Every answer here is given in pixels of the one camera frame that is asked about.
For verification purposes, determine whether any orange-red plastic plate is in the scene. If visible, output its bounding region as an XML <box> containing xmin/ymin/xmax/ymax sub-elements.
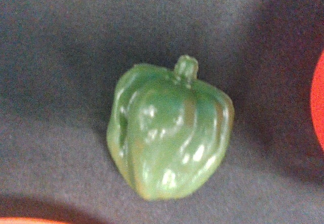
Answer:
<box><xmin>310</xmin><ymin>52</ymin><xmax>324</xmax><ymax>149</ymax></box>

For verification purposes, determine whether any orange-red plastic bowl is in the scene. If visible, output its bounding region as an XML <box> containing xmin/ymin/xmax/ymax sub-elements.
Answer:
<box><xmin>0</xmin><ymin>217</ymin><xmax>64</xmax><ymax>224</ymax></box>

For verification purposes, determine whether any green toy bell pepper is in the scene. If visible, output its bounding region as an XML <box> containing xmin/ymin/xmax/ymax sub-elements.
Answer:
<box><xmin>107</xmin><ymin>55</ymin><xmax>234</xmax><ymax>200</ymax></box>

